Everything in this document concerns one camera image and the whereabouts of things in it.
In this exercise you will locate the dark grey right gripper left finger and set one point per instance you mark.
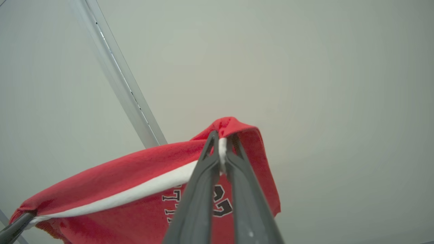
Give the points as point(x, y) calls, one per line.
point(200, 203)

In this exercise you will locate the grey partition post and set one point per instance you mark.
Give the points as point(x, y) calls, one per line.
point(118, 78)

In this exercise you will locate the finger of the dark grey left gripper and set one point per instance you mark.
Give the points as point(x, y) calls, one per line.
point(15, 227)

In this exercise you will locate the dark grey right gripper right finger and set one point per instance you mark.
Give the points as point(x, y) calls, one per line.
point(249, 210)

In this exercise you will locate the red white jersey shirt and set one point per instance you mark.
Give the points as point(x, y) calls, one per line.
point(129, 220)

